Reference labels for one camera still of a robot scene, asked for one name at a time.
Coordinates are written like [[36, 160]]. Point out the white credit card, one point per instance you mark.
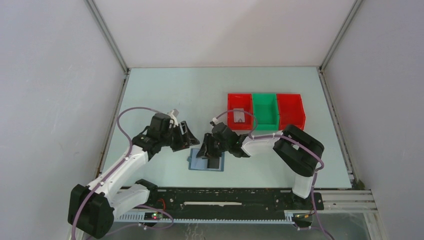
[[239, 115]]

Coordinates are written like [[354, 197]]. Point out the blue leather card holder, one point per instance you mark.
[[200, 164]]

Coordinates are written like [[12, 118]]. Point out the green bin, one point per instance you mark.
[[266, 112]]

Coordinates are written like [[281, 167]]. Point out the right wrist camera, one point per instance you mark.
[[214, 122]]

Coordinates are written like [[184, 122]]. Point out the right red bin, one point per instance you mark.
[[291, 110]]

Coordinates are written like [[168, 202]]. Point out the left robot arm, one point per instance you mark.
[[94, 207]]

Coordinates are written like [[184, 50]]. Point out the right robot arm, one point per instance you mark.
[[301, 152]]

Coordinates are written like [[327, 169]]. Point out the slotted cable duct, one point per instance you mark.
[[140, 217]]

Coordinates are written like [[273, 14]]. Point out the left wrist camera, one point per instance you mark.
[[173, 115]]

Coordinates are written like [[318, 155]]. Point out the black credit card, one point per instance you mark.
[[214, 163]]

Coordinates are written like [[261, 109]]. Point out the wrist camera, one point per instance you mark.
[[173, 115], [214, 122]]

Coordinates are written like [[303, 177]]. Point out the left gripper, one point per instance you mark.
[[190, 139]]

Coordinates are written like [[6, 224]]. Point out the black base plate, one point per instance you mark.
[[231, 203]]

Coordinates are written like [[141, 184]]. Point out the left red bin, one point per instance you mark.
[[240, 101]]

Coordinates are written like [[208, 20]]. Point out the red bin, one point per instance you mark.
[[291, 110], [240, 101]]

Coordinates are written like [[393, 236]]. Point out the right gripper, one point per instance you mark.
[[206, 150]]

